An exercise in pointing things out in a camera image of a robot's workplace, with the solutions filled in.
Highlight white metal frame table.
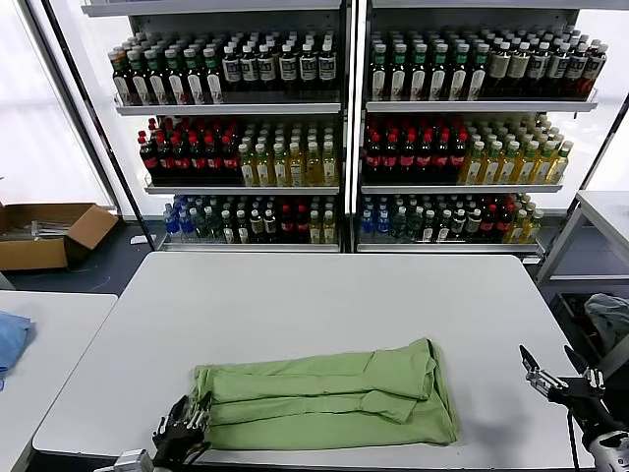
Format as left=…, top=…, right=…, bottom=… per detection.
left=535, top=190, right=629, bottom=387

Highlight clear packed metal rods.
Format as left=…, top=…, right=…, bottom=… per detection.
left=28, top=220, right=69, bottom=243

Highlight red cap cola bottle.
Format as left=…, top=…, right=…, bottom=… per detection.
left=417, top=133, right=436, bottom=184
left=449, top=133, right=470, bottom=184
left=189, top=132, right=208, bottom=182
left=480, top=205, right=498, bottom=238
left=382, top=133, right=402, bottom=184
left=399, top=133, right=420, bottom=184
left=155, top=132, right=176, bottom=182
left=139, top=131, right=159, bottom=182
left=365, top=133, right=385, bottom=184
left=295, top=206, right=311, bottom=244
left=280, top=206, right=297, bottom=244
left=221, top=132, right=242, bottom=182
left=205, top=132, right=225, bottom=182
left=433, top=133, right=454, bottom=184
left=496, top=205, right=514, bottom=238
left=172, top=132, right=193, bottom=182

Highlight pale blue cloth bundle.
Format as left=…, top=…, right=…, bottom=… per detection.
left=584, top=293, right=629, bottom=351

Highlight gray metal shelf rack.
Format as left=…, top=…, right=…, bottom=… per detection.
left=362, top=0, right=629, bottom=256
left=81, top=0, right=353, bottom=254

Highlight dark bottle beige label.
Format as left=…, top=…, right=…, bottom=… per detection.
left=507, top=42, right=534, bottom=98
left=487, top=42, right=514, bottom=98

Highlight dark bottle green cap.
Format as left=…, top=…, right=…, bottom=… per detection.
left=390, top=43, right=411, bottom=103
left=143, top=49, right=169, bottom=106
left=111, top=51, right=133, bottom=107
left=183, top=47, right=206, bottom=105
left=371, top=43, right=391, bottom=103
left=468, top=43, right=493, bottom=102
left=126, top=49, right=151, bottom=107
left=411, top=43, right=431, bottom=103
left=450, top=43, right=473, bottom=103
left=163, top=48, right=188, bottom=106
left=202, top=46, right=225, bottom=105
left=430, top=43, right=452, bottom=103

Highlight gray metal shelf board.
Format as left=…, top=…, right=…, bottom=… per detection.
left=372, top=0, right=629, bottom=12
left=144, top=183, right=342, bottom=196
left=357, top=242, right=545, bottom=256
left=361, top=183, right=565, bottom=196
left=366, top=88, right=600, bottom=114
left=115, top=101, right=343, bottom=117
left=155, top=241, right=343, bottom=254
left=82, top=0, right=343, bottom=16

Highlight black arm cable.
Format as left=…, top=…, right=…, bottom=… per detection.
left=185, top=440, right=212, bottom=466
left=564, top=407, right=581, bottom=471

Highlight green polo shirt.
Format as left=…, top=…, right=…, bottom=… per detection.
left=191, top=336, right=461, bottom=451

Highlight brown cardboard box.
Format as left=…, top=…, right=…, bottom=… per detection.
left=0, top=203, right=120, bottom=272

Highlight blue folded cloth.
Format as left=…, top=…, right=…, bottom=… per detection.
left=0, top=311, right=32, bottom=389

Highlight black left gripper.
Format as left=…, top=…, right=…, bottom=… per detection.
left=151, top=390, right=214, bottom=469

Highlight dark bottle gray label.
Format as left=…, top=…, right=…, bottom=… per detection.
left=526, top=42, right=553, bottom=98
left=543, top=42, right=573, bottom=98
left=563, top=43, right=593, bottom=99
left=581, top=44, right=609, bottom=99

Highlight black window frame post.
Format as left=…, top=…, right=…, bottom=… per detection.
left=40, top=0, right=157, bottom=253
left=573, top=93, right=629, bottom=218

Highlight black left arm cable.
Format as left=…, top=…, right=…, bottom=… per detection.
left=185, top=440, right=212, bottom=466

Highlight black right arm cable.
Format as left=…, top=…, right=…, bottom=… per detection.
left=564, top=407, right=581, bottom=471

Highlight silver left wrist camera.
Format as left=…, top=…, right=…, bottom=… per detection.
left=112, top=447, right=154, bottom=472

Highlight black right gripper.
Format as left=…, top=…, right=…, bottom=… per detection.
left=519, top=344, right=621, bottom=444

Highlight dark bottle navy label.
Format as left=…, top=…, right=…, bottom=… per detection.
left=240, top=43, right=260, bottom=93
left=317, top=42, right=340, bottom=93
left=257, top=43, right=279, bottom=93
left=278, top=43, right=300, bottom=93
left=221, top=43, right=243, bottom=93
left=298, top=43, right=320, bottom=93

